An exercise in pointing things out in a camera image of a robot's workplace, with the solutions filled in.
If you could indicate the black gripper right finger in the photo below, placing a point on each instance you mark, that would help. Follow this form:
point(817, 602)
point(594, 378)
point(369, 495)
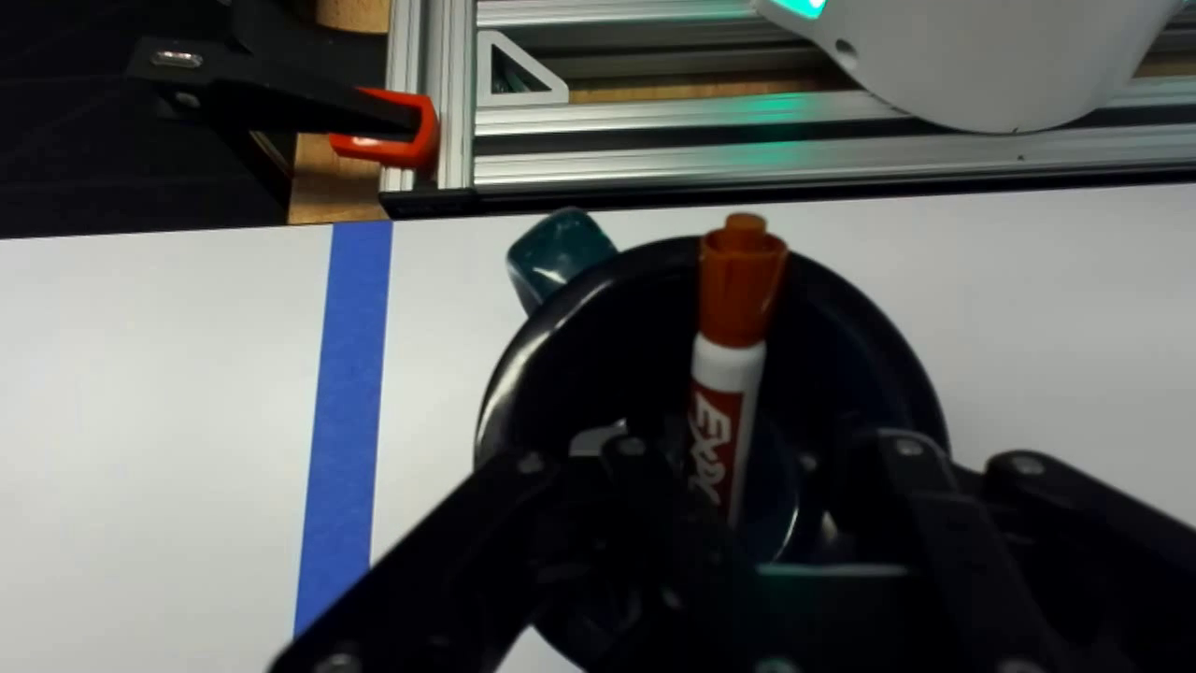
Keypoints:
point(1061, 563)

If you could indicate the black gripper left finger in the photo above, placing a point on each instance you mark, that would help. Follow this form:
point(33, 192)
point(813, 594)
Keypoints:
point(473, 563)

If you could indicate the short blue tape strip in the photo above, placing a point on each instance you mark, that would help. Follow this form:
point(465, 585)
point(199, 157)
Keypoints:
point(349, 413)

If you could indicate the brown wooden board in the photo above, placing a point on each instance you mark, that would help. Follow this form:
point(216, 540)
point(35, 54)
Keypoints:
point(337, 192)

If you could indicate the aluminium extrusion frame rail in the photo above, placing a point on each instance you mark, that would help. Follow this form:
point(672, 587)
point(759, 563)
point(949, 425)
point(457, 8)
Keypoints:
point(685, 154)

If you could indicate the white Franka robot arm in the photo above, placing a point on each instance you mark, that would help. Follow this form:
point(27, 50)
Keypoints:
point(974, 63)

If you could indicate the dark teal enamel mug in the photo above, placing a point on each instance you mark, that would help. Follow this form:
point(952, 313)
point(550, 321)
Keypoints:
point(555, 255)

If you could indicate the black clamp with orange tips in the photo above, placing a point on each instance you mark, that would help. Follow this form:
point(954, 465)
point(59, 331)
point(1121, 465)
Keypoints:
point(250, 80)

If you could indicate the orange capped dry-erase marker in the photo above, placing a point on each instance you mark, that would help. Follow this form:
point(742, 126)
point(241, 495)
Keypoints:
point(739, 286)

